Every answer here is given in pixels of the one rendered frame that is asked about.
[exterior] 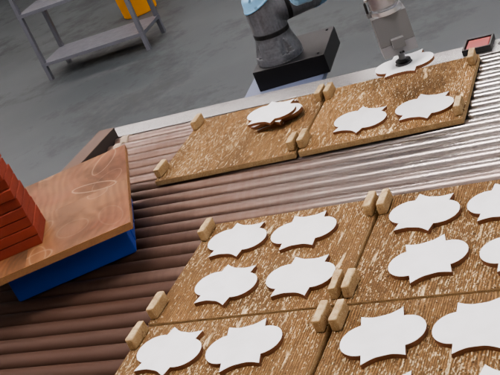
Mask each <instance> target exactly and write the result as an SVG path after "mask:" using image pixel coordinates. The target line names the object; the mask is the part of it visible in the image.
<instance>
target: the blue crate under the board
mask: <svg viewBox="0 0 500 375"><path fill-rule="evenodd" d="M131 200H132V198H131ZM132 218H133V229H131V230H129V231H126V232H124V233H122V234H119V235H117V236H115V237H112V238H110V239H108V240H105V241H103V242H102V243H98V244H97V245H94V246H92V247H89V248H87V249H84V250H82V251H80V252H78V253H76V254H73V255H71V256H69V257H66V258H64V259H62V260H59V261H57V262H55V263H52V264H50V265H48V266H45V267H43V268H41V269H38V270H36V271H35V272H31V273H30V274H27V275H25V276H22V277H20V278H17V279H15V280H14V281H11V282H9V285H10V287H11V289H12V290H13V292H14V293H15V295H16V297H17V298H18V300H19V301H24V300H26V299H28V298H31V297H33V296H35V295H38V294H40V293H42V292H44V291H47V290H49V289H52V288H54V287H55V286H59V285H60V284H63V283H65V282H67V281H70V280H72V279H75V278H77V277H79V276H81V275H84V274H86V273H88V272H91V271H93V270H95V269H98V268H100V267H102V266H105V265H107V264H109V263H112V262H114V261H116V260H119V259H121V258H122V257H126V256H127V255H130V254H132V253H135V252H136V251H137V250H136V237H135V220H134V213H133V203H132Z"/></svg>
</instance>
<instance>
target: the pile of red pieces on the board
mask: <svg viewBox="0 0 500 375"><path fill-rule="evenodd" d="M44 230H45V218H44V216H43V215H42V213H40V210H39V208H38V206H37V205H35V202H34V200H33V199H32V197H31V196H30V195H29V194H28V192H27V190H26V189H24V186H23V184H22V183H21V181H20V180H18V179H17V178H16V175H15V173H13V171H12V169H11V167H10V165H9V164H6V163H5V161H4V159H3V158H1V154H0V261H1V260H4V259H6V258H9V257H11V256H14V255H15V254H18V253H20V252H22V251H25V250H27V249H30V248H32V247H34V246H37V245H39V244H41V243H42V241H43V235H44Z"/></svg>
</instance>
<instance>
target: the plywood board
mask: <svg viewBox="0 0 500 375"><path fill-rule="evenodd" d="M24 189H26V190H27V192H28V194H29V195H30V196H31V197H32V199H33V200H34V202H35V205H37V206H38V208H39V210H40V213H42V215H43V216H44V218H45V230H44V235H43V241H42V243H41V244H39V245H37V246H34V247H32V248H30V249H27V250H25V251H22V252H20V253H18V254H15V255H14V256H11V257H9V258H6V259H4V260H1V261H0V286H2V285H4V284H6V283H9V282H11V281H14V280H15V279H17V278H20V277H22V276H25V275H27V274H30V273H31V272H35V271H36V270H38V269H41V268H43V267H45V266H48V265H50V264H52V263H55V262H57V261H59V260H62V259H64V258H66V257H69V256H71V255H73V254H76V253H78V252H80V251H82V250H84V249H87V248H89V247H92V246H94V245H97V244H98V243H102V242H103V241H105V240H108V239H110V238H112V237H115V236H117V235H119V234H122V233H124V232H126V231H129V230H131V229H133V218H132V200H131V190H130V181H129V163H128V153H127V148H126V146H125V144H124V145H121V146H119V147H117V148H114V149H113V150H110V151H108V152H106V153H103V154H101V155H99V156H96V157H94V158H91V159H89V160H88V161H85V162H83V163H80V164H78V165H75V166H73V167H71V168H68V169H67V170H64V171H62V172H60V173H57V174H55V175H53V176H50V177H48V178H46V179H43V180H41V181H39V182H37V183H34V184H32V185H29V186H27V187H24Z"/></svg>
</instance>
